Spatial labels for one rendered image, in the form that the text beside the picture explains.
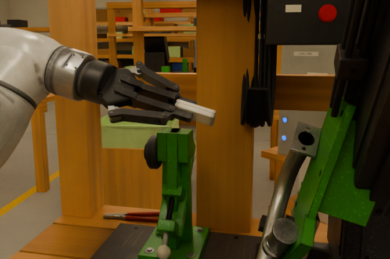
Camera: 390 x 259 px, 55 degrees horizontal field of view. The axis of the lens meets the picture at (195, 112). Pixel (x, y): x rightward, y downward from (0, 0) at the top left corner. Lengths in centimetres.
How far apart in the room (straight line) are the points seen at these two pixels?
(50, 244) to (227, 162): 47
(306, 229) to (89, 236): 61
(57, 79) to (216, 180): 48
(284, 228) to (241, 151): 38
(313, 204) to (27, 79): 49
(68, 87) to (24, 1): 1173
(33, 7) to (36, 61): 1155
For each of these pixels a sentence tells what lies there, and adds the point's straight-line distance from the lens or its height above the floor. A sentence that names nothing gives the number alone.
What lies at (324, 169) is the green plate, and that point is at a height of 118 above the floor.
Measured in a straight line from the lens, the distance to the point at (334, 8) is 79.
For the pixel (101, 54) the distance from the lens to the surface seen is 1063.
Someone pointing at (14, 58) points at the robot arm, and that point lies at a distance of 70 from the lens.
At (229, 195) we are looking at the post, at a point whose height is 98.
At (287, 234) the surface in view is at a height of 108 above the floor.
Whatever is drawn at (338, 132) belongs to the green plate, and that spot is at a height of 123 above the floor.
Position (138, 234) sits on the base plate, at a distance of 95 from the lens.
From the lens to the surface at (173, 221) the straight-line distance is 78.
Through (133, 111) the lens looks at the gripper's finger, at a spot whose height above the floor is 124.
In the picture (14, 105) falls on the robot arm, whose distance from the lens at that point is 67.
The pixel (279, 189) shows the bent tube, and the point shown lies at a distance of 70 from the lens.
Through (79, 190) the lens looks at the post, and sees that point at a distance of 109.
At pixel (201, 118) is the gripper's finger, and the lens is 63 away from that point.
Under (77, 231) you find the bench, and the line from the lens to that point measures 104.
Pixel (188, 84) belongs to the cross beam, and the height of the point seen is 125.
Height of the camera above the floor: 135
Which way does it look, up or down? 10 degrees down
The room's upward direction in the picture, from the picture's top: straight up
